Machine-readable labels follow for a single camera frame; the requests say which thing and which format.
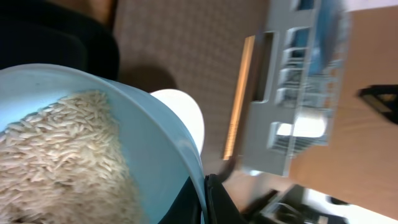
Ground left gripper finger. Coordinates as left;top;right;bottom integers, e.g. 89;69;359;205
159;174;248;224

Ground light blue bowl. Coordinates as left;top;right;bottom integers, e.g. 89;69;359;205
1;64;208;223

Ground rice food scraps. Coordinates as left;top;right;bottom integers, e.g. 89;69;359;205
1;91;142;224

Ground dark blue plate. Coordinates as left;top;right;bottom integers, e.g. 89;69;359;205
291;0;344;76

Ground grey dishwasher rack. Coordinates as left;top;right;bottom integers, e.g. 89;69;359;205
241;0;350;176

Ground white pink bowl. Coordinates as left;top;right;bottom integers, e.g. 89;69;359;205
150;89;205;154

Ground right wooden chopstick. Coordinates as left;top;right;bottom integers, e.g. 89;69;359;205
223;35;256;161

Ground brown serving tray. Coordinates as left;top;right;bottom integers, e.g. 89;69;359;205
114;0;269;174

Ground black plastic tray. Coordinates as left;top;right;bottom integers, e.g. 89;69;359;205
1;1;120;80

